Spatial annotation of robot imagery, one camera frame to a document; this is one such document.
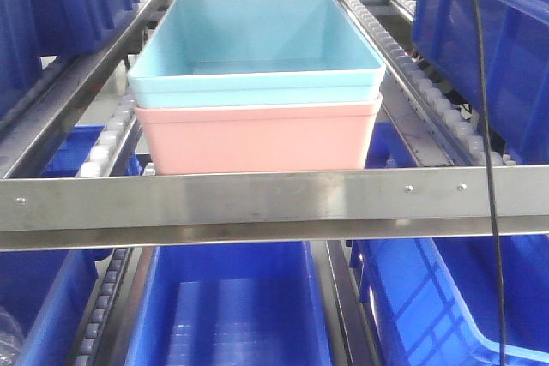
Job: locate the pink plastic box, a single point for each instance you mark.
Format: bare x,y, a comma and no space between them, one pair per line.
261,138

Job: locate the light blue plastic box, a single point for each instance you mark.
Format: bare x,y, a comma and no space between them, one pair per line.
255,52

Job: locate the stainless steel shelf rack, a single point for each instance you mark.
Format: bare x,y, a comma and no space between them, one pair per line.
444,195

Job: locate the blue crate lower middle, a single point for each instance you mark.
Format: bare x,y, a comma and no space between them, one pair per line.
231,304

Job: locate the blue crate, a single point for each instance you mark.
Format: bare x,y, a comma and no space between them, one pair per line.
55,304
32,29
515,34
231,304
435,303

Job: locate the blue crate lower right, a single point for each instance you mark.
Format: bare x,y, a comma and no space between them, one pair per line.
435,303

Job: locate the blue crate lower left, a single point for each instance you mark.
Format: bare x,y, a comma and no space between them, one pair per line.
55,304

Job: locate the blue crate upper left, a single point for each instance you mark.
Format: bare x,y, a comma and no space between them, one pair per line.
32,29

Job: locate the blue crate upper right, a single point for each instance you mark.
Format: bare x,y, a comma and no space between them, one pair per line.
515,34

